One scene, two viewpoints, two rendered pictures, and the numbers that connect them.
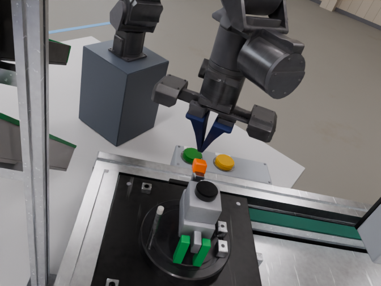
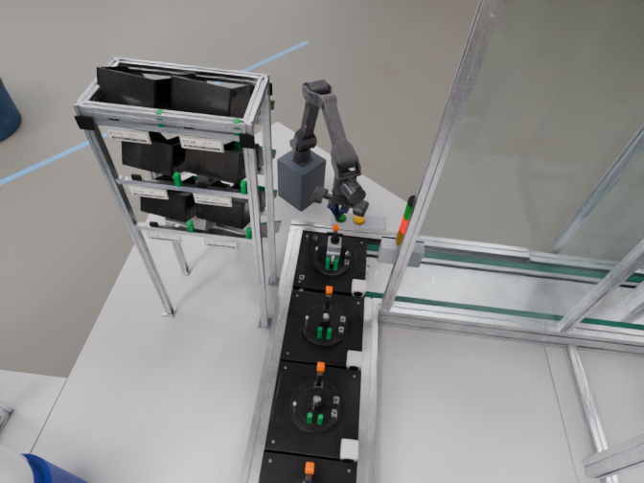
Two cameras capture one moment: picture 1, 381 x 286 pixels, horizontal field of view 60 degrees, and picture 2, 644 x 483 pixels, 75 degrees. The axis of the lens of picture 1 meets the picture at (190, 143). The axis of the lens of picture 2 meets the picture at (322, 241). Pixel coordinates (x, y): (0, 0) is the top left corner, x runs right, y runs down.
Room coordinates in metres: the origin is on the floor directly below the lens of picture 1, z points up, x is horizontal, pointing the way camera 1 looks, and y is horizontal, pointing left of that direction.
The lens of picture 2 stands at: (-0.55, -0.19, 2.15)
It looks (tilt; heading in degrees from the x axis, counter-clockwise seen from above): 51 degrees down; 13
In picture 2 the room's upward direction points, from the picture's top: 6 degrees clockwise
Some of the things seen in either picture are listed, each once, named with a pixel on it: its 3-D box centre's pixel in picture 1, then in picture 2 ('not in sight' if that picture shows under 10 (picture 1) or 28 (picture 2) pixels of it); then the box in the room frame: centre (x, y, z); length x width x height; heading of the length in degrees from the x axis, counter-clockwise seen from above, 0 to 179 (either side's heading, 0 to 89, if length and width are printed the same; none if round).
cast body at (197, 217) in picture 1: (200, 211); (333, 247); (0.31, -0.04, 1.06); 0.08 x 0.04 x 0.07; 11
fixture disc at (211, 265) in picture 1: (185, 238); (332, 259); (0.32, -0.04, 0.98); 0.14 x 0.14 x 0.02
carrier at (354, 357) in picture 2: not in sight; (325, 320); (0.07, -0.09, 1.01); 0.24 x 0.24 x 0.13; 11
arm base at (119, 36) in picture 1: (128, 41); (301, 153); (0.69, 0.20, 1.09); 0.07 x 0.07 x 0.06; 65
